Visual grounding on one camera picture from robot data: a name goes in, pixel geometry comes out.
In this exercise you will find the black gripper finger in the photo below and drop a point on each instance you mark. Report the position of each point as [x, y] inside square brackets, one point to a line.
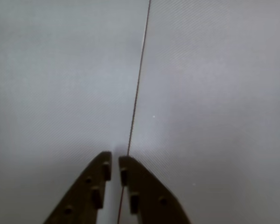
[151, 200]
[81, 196]

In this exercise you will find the grey rubber mat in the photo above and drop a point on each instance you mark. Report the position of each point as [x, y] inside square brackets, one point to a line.
[60, 81]
[212, 93]

